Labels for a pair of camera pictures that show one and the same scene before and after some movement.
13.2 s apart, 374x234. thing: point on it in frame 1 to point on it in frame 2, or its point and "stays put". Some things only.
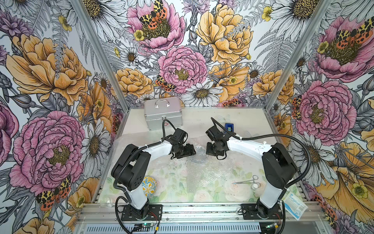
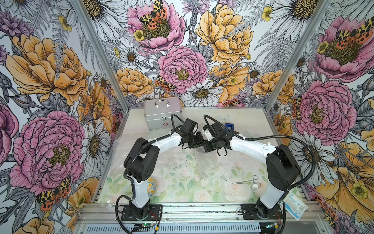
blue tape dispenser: (230, 126) stays put
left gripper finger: (187, 150) to (198, 140)
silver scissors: (255, 177) stays put
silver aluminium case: (156, 110) stays put
